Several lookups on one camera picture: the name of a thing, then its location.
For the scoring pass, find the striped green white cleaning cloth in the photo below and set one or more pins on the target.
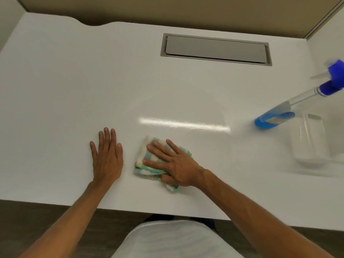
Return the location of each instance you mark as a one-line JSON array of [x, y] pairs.
[[142, 158]]

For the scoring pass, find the person's right forearm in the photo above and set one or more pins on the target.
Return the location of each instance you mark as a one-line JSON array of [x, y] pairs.
[[255, 217]]

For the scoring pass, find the person's right little finger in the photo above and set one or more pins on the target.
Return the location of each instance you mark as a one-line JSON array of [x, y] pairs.
[[174, 146]]

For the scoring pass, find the person's left forearm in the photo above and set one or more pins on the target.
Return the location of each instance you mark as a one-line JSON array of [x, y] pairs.
[[67, 223]]

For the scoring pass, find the clear spray bottle blue trigger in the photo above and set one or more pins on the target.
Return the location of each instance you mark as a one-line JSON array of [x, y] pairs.
[[279, 112]]

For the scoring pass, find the person's left little finger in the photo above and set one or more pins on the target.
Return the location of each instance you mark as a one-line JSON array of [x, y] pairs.
[[93, 150]]

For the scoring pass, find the person's left middle finger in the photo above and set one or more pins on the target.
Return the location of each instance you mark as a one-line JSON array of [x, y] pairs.
[[107, 139]]

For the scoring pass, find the person's left thumb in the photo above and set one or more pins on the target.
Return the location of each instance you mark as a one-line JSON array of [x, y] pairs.
[[119, 150]]

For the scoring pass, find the person's right middle finger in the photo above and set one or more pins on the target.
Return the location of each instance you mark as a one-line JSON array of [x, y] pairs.
[[157, 153]]

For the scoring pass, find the person's right hand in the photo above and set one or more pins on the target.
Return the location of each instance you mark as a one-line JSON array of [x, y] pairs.
[[180, 166]]

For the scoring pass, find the person's white shirt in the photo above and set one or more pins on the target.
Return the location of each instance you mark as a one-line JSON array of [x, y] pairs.
[[174, 240]]

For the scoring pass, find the person's right thumb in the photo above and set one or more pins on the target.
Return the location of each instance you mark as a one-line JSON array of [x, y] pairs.
[[168, 180]]

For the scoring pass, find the clear plastic container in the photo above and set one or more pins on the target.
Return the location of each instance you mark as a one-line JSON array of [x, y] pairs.
[[309, 139]]

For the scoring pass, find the person's left hand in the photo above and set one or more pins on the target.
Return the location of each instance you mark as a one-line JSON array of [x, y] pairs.
[[107, 163]]

